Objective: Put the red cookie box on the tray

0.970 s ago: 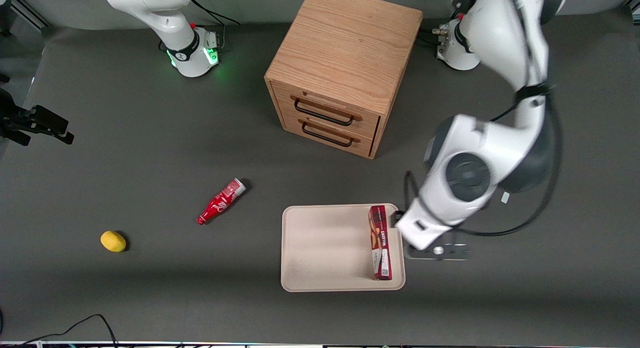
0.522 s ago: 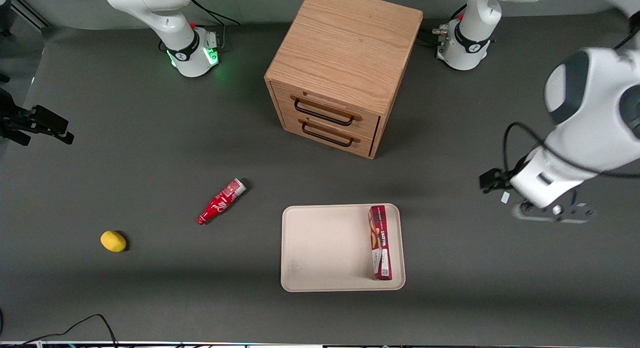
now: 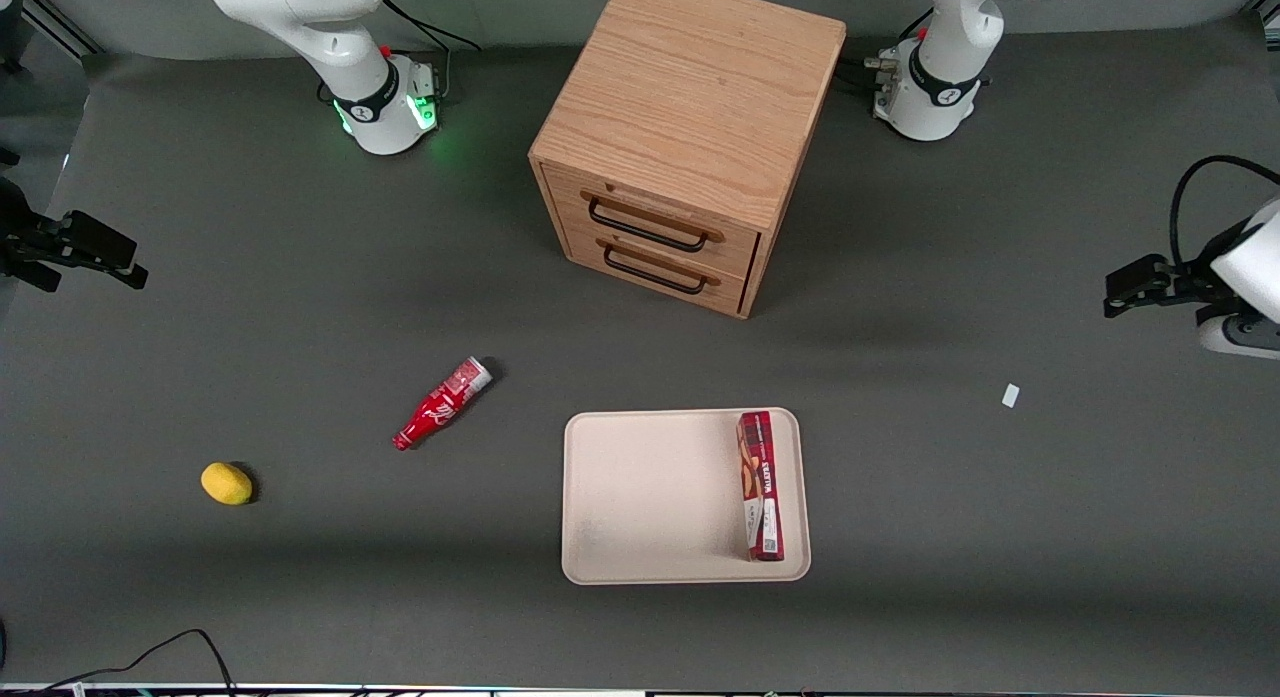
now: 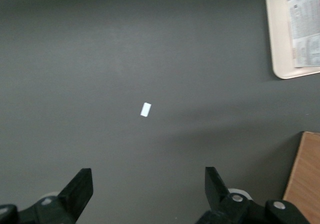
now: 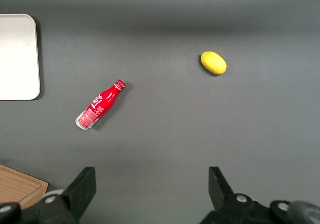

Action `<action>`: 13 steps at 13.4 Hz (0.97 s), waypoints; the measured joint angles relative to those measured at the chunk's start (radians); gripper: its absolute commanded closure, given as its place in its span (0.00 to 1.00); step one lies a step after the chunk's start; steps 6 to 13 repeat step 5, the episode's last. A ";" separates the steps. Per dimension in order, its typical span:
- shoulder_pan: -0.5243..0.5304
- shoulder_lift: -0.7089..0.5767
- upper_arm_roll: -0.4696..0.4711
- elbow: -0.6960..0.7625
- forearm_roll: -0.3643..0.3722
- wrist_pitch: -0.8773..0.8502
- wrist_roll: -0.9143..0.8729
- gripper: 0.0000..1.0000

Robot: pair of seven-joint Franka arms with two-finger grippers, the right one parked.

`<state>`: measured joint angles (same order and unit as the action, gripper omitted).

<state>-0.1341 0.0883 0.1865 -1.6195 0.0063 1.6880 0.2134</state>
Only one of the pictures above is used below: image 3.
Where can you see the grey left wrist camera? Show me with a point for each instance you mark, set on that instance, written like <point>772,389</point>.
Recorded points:
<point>1240,335</point>

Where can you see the yellow lemon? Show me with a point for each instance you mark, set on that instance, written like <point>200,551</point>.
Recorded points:
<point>226,483</point>

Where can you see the wooden drawer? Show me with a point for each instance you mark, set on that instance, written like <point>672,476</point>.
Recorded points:
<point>650,272</point>
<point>650,217</point>

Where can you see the red cookie box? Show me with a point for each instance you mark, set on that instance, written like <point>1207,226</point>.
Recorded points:
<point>760,487</point>

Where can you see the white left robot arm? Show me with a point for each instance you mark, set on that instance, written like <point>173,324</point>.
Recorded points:
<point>945,57</point>

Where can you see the beige rectangular tray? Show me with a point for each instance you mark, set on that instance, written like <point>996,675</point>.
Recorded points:
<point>650,497</point>

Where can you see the small white paper scrap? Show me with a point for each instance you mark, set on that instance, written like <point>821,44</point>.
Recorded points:
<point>1010,395</point>

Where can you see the wooden drawer cabinet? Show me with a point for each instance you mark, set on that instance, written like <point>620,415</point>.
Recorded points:
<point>690,87</point>

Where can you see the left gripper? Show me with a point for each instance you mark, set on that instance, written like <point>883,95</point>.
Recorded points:
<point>1190,279</point>

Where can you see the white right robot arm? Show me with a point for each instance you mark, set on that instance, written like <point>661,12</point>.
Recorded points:
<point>350,57</point>

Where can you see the red cola bottle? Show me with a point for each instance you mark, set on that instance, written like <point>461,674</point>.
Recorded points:
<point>438,408</point>

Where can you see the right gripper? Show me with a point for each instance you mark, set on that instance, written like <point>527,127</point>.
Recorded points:
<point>22,241</point>

